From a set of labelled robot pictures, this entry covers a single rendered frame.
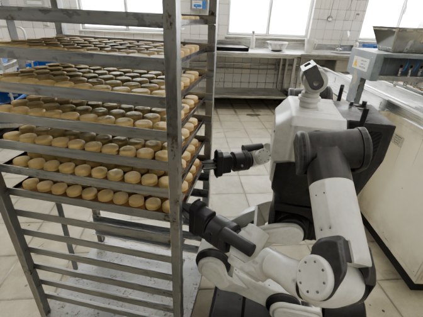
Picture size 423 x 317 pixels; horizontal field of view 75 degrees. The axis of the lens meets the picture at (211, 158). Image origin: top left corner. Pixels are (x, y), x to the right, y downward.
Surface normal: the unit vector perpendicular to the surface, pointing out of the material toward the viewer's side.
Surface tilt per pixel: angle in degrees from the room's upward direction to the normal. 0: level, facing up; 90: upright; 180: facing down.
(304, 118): 42
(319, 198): 62
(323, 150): 35
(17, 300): 0
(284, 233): 90
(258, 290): 90
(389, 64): 90
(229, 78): 90
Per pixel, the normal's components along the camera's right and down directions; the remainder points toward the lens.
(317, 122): -0.10, -0.37
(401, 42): -0.03, 0.79
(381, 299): 0.04, -0.89
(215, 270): -0.20, 0.44
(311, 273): -0.82, -0.31
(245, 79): 0.09, 0.47
